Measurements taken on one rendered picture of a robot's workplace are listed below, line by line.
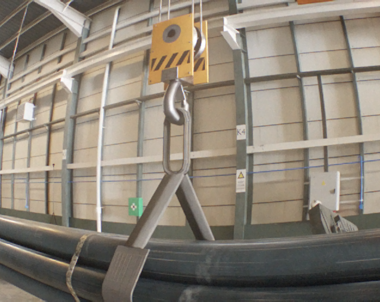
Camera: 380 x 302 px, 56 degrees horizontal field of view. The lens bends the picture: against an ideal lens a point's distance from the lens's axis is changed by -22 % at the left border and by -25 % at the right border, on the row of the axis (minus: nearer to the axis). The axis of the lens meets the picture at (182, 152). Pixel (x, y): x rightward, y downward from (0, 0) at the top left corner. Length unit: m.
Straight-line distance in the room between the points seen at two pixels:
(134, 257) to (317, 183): 7.27
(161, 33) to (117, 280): 1.01
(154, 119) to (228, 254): 10.21
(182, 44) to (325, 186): 6.99
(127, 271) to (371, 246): 0.84
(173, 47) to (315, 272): 1.08
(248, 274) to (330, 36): 8.66
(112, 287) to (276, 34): 9.13
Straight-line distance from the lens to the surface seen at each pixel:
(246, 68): 10.19
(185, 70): 1.67
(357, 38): 9.45
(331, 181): 8.44
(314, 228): 3.60
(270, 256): 1.19
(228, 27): 9.95
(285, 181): 9.25
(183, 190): 1.69
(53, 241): 1.86
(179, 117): 1.68
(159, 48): 1.79
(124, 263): 1.47
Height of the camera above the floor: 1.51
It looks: 9 degrees up
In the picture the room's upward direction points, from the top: 1 degrees clockwise
